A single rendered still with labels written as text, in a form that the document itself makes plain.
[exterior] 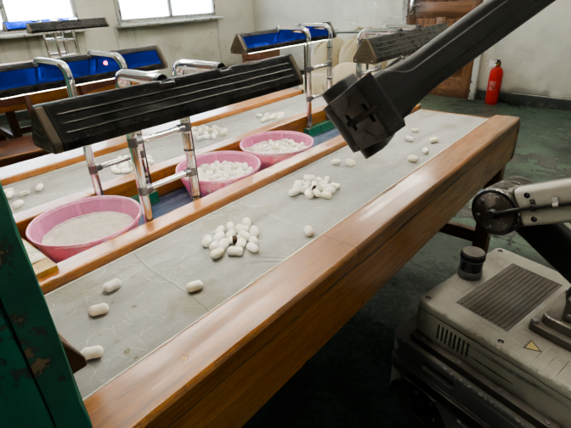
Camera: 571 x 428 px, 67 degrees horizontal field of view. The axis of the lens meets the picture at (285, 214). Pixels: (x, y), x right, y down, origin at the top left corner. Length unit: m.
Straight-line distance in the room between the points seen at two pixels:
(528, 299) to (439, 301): 0.24
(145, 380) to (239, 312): 0.19
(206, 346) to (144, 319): 0.16
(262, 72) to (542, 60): 4.71
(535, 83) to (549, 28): 0.55
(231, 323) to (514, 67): 5.14
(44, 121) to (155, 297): 0.36
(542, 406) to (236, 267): 0.77
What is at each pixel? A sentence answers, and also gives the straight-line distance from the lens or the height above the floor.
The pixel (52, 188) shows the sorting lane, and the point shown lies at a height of 0.74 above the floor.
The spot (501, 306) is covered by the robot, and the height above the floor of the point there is 0.48.
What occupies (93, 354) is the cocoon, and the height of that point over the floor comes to 0.75.
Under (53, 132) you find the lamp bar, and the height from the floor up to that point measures 1.07.
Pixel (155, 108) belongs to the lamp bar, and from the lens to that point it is 0.84.
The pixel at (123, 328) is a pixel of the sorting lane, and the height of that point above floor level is 0.74.
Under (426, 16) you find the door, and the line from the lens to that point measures 5.91.
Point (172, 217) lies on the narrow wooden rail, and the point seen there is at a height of 0.76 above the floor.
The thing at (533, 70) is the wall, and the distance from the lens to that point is 5.57.
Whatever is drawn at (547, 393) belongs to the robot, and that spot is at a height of 0.43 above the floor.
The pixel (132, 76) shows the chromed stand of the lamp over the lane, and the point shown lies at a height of 1.11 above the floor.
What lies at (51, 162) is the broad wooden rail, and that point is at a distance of 1.67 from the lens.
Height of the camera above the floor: 1.25
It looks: 28 degrees down
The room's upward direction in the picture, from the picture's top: 3 degrees counter-clockwise
